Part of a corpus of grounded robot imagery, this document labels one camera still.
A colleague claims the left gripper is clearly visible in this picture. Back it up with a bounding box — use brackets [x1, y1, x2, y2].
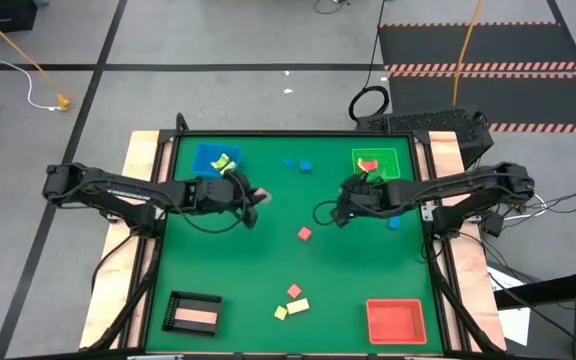
[183, 172, 262, 231]

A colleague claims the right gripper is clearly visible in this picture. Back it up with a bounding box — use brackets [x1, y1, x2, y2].
[331, 173, 395, 229]

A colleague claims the yellow cylinder block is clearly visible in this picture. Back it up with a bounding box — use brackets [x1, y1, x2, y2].
[210, 153, 232, 172]

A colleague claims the long natural wood block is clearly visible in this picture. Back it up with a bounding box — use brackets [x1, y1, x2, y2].
[174, 308, 219, 326]

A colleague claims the green plastic basket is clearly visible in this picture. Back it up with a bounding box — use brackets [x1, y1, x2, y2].
[351, 147, 402, 182]

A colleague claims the blue plastic basket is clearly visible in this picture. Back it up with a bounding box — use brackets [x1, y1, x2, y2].
[191, 143, 243, 179]

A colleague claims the black perforated computer case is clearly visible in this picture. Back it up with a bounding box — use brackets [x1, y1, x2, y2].
[356, 108, 496, 169]

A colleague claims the black plastic basket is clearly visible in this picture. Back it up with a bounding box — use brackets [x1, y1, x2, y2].
[161, 290, 225, 338]

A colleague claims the plywood base board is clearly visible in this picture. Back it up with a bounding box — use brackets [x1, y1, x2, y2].
[78, 130, 508, 352]

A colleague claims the orange-red plastic basket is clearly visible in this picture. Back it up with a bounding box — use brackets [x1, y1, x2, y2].
[365, 298, 429, 347]

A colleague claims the black power adapter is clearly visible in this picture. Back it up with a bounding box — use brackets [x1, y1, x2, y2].
[482, 211, 507, 238]

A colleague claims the black hazard-striped floor mat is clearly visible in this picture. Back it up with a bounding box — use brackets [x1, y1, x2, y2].
[377, 21, 576, 135]

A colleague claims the white paper sheet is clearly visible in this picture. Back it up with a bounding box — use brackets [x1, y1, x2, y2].
[486, 266, 533, 347]

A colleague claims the black floor box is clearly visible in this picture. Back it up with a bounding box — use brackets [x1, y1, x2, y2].
[0, 0, 39, 37]

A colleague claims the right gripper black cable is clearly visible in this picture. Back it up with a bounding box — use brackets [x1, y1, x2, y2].
[312, 199, 342, 228]

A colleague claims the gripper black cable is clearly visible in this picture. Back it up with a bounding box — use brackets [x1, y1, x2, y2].
[165, 172, 249, 236]
[312, 199, 342, 228]

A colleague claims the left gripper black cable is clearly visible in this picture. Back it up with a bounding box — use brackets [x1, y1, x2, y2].
[165, 172, 249, 236]

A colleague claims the black table frame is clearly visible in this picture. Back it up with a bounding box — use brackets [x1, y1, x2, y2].
[80, 112, 507, 360]

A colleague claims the coiled black floor cable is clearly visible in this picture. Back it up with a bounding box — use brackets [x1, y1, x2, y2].
[348, 0, 391, 122]

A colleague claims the yellow hanging cable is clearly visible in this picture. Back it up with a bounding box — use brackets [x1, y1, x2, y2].
[451, 0, 485, 107]

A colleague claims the white floor cable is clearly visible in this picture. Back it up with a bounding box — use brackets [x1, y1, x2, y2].
[0, 0, 62, 111]

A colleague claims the yellow floor cable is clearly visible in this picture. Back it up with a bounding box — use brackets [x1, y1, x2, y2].
[0, 3, 73, 112]

